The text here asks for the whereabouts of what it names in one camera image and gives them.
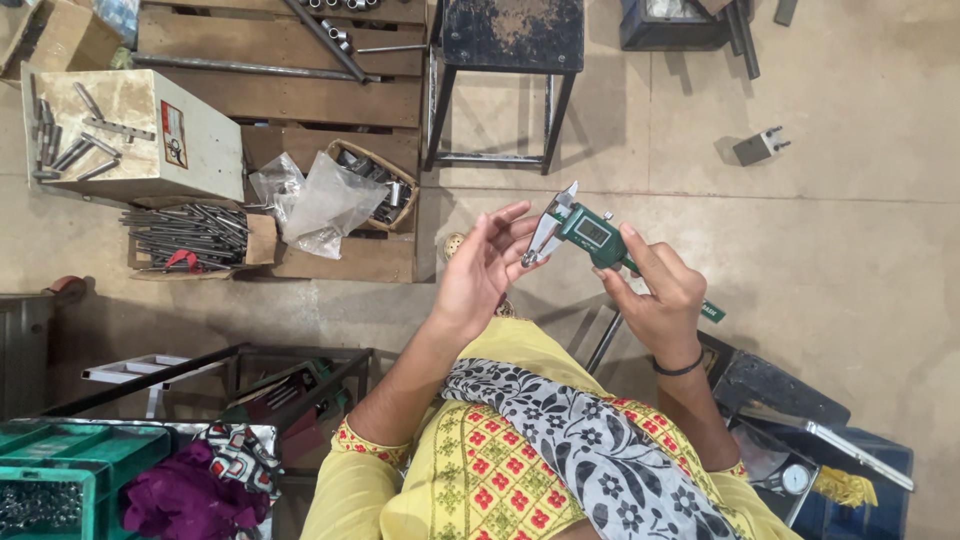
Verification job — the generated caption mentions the person's right hand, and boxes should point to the person's right hand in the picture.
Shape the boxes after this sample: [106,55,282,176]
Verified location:
[591,222,710,370]

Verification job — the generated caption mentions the person's left hand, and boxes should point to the person's left hand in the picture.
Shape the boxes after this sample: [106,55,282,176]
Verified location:
[431,200,550,340]

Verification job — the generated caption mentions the green digital caliper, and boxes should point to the green digital caliper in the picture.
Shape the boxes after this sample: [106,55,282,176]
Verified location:
[522,180,727,325]

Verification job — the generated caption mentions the black wrist band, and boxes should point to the black wrist band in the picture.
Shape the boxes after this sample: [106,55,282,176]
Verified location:
[651,346,706,378]

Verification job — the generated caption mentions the wicker basket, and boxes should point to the wicker basket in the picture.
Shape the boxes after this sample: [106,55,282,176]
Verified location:
[326,138,420,234]

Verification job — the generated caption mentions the heap of metal parts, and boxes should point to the heap of metal parts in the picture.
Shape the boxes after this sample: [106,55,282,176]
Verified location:
[336,148,414,225]

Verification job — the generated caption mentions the black metal plate stool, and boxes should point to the black metal plate stool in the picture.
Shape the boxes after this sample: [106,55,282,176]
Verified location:
[697,330,852,429]

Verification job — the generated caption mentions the black white floral scarf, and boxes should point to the black white floral scarf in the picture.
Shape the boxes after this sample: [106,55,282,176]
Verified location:
[441,357,744,540]

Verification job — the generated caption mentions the large clear plastic bag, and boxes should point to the large clear plastic bag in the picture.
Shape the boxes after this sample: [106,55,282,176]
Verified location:
[281,151,391,260]

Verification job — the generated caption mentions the metal block with pins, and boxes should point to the metal block with pins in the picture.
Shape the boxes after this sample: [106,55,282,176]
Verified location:
[732,126,791,168]

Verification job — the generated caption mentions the person's yellow embroidered dress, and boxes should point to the person's yellow embroidered dress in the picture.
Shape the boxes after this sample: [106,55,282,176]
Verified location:
[300,316,804,540]

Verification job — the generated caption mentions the round dial gauge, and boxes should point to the round dial gauge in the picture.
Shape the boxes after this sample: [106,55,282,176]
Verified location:
[780,463,813,496]

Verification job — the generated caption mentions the open cardboard box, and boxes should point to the open cardboard box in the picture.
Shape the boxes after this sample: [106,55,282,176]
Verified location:
[126,196,279,282]

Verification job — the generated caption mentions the small clear plastic bag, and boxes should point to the small clear plastic bag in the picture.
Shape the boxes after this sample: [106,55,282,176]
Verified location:
[249,152,307,226]

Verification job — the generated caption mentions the yellow cloth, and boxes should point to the yellow cloth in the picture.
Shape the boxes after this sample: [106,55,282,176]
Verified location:
[811,465,879,509]

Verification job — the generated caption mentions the wooden pallet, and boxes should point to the wooden pallet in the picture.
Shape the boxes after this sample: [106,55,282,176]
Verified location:
[131,0,429,285]

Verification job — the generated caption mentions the black metal bars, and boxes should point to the black metal bars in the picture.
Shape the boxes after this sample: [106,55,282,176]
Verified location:
[723,0,761,80]

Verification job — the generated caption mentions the black plastic bin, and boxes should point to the black plastic bin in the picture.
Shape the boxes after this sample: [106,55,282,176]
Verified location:
[618,0,732,52]

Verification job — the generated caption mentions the patterned red white cloth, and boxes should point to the patterned red white cloth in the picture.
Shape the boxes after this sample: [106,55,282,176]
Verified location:
[196,421,285,500]

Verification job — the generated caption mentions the heap of long metal rods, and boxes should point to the heap of long metal rods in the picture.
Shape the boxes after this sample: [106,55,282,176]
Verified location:
[120,202,252,273]

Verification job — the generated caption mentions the blue tool box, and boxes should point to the blue tool box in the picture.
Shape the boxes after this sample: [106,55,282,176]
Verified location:
[723,408,916,540]

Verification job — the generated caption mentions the dark metal bar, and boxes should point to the dark metal bar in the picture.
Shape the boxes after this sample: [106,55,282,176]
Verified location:
[283,0,370,84]

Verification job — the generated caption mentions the group of small metal cylinders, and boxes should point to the group of small metal cylinders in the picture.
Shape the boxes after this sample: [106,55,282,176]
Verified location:
[300,0,382,55]

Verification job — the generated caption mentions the cream metal box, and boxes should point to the cream metal box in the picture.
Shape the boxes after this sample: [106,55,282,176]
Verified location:
[21,63,245,204]

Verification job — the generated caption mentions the long grey metal bar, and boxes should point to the long grey metal bar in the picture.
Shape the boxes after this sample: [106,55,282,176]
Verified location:
[133,52,380,82]

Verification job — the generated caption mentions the purple cloth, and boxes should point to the purple cloth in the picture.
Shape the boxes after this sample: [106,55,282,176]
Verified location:
[121,441,271,540]

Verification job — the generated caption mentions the flat perforated metal bar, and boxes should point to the flat perforated metal bar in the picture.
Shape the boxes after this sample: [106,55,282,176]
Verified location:
[82,116,157,144]

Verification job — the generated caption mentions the green plastic crates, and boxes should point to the green plastic crates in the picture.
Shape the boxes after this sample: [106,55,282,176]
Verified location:
[0,420,174,540]

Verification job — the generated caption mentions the pile of short metal rods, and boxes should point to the pile of short metal rods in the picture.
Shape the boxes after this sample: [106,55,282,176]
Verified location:
[28,73,125,183]

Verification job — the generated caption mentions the grey metal cabinet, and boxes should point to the grey metal cabinet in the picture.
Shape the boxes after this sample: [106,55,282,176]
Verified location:
[0,276,87,421]

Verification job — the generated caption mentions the brown cardboard carton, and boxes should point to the brown cardboard carton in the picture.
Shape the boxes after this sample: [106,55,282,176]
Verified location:
[0,0,125,84]

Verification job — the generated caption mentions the black metal frame table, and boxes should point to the black metal frame table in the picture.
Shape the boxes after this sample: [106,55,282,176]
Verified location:
[41,343,374,451]

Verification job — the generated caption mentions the white metal frame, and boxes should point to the white metal frame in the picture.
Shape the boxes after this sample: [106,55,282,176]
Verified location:
[81,354,226,420]

